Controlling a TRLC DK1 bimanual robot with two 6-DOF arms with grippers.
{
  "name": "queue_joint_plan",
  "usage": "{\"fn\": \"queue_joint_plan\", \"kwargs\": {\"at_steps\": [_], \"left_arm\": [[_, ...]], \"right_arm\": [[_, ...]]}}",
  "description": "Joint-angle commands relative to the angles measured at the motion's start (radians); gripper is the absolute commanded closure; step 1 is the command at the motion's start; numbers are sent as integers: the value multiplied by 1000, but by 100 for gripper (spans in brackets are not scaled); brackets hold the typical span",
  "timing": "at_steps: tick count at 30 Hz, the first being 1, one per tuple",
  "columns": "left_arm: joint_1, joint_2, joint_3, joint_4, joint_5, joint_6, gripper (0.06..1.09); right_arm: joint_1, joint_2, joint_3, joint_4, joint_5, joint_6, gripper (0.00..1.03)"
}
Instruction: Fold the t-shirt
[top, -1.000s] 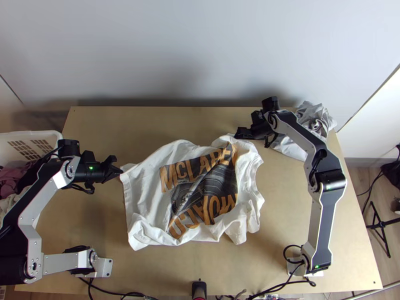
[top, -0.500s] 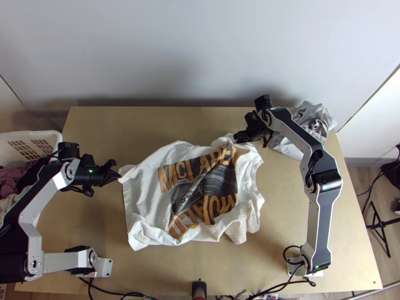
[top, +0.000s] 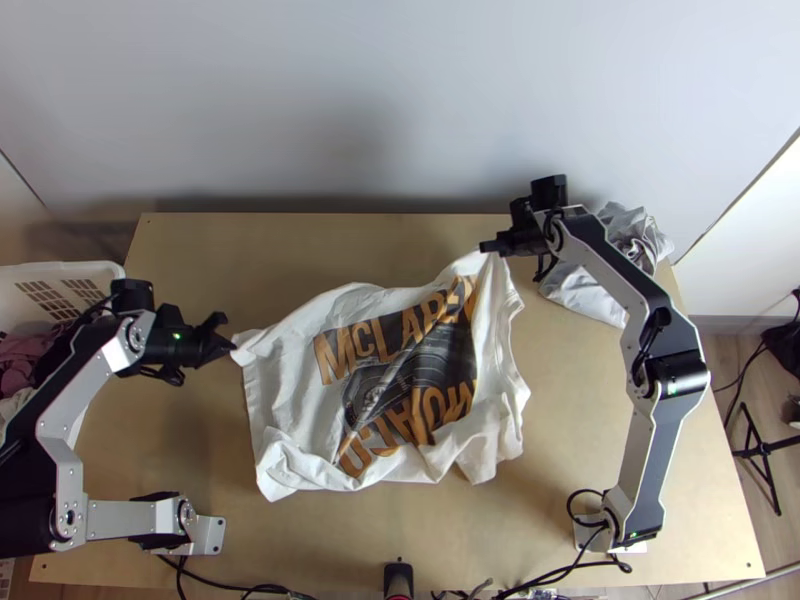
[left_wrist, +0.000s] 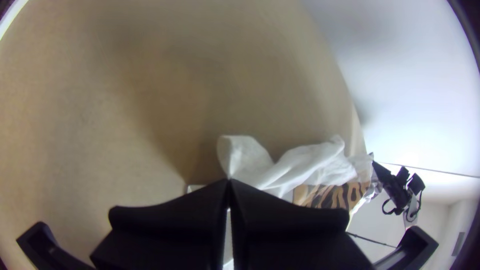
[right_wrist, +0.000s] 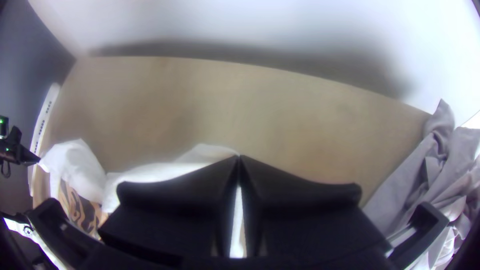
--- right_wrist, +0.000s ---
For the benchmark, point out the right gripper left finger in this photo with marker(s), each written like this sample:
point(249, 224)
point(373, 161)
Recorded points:
point(176, 213)

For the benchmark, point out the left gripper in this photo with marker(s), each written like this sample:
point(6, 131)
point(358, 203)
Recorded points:
point(11, 150)

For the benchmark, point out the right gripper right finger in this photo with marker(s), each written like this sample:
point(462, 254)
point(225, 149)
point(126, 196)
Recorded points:
point(307, 217)

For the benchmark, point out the white t-shirt with orange print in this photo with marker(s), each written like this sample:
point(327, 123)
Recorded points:
point(78, 168)

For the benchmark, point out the grey t-shirt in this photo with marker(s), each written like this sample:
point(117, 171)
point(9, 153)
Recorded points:
point(438, 168)

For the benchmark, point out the white laundry basket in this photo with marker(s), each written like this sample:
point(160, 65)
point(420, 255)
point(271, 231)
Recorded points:
point(47, 112)

